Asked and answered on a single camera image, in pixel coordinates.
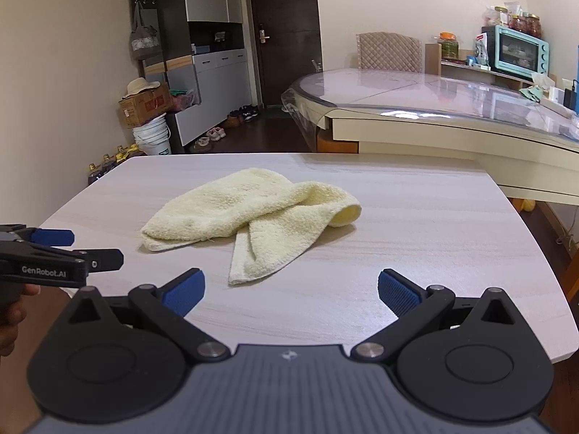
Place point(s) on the yellow toy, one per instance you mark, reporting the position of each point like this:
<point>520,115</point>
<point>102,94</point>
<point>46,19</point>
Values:
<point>528,205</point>

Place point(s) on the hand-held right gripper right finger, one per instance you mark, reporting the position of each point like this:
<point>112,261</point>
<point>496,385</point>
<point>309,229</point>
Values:
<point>400,293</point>

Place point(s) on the teal toaster oven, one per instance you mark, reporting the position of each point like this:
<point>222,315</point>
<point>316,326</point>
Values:
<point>515,52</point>

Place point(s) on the yellow-capped oil bottle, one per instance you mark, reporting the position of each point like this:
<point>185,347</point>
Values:
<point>121,153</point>
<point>107,162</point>
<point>135,149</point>
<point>94,175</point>

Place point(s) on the quilted beige chair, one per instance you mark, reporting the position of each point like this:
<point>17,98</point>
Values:
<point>389,52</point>

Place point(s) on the red white package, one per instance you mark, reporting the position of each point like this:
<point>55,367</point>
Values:
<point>482,47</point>

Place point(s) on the wooden desktop shelf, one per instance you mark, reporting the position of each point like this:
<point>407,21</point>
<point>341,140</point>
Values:
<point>433,58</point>

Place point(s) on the colourful clothes pile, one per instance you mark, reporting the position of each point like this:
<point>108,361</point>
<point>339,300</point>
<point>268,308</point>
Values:
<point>183,98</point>

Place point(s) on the brown shoe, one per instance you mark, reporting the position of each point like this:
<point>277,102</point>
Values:
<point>232,120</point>

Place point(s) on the white plastic bucket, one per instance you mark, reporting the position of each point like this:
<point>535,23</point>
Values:
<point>154,140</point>

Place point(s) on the green cloth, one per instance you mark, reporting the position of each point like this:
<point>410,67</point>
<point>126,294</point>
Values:
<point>531,93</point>

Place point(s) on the brown cardboard box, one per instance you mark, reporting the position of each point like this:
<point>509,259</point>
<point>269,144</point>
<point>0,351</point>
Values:
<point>144,107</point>

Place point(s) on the pale yellow towel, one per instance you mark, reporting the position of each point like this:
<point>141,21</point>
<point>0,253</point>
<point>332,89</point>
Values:
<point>253,203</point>

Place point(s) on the person's left hand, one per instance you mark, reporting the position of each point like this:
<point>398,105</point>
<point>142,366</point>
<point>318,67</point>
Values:
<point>10,314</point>

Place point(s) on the dark doormat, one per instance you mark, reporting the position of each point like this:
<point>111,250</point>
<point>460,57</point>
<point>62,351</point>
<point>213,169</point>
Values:
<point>275,113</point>

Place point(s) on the grey hanging bag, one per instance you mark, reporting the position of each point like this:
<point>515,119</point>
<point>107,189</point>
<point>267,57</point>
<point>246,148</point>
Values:
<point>144,40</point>

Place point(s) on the orange-lidded jar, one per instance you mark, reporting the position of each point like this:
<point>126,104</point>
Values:
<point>449,47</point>

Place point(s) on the tan sandal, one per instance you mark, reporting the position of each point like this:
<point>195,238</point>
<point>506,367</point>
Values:
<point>200,144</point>

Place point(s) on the glass jar red contents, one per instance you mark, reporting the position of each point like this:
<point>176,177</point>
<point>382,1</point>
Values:
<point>533,26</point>
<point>516,22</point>

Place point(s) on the yellow-lidded glass jar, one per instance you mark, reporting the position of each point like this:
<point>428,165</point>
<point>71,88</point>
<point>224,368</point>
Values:
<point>500,16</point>

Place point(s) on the straw hat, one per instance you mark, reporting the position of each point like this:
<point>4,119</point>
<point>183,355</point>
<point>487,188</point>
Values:
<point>138,87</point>

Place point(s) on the dark wooden door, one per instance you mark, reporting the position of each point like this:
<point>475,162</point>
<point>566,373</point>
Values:
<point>285,9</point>

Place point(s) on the beige dining table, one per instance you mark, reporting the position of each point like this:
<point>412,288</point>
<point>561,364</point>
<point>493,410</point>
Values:
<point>452,99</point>

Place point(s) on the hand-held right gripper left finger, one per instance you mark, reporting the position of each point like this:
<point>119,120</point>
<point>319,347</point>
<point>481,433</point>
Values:
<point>183,293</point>

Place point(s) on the pale pink shoe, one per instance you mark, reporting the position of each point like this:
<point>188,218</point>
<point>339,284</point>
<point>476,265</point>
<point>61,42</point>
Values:
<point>216,133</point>

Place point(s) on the black power adapter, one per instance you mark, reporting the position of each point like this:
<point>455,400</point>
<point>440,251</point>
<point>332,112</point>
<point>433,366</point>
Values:
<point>571,96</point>

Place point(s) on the black white sneaker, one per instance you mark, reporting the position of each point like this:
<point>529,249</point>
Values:
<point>249,112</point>

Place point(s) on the blue box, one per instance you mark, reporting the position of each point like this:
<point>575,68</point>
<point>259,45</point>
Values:
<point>201,48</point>

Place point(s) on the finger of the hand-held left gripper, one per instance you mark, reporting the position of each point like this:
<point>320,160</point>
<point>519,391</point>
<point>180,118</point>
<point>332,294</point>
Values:
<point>52,237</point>
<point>105,260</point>

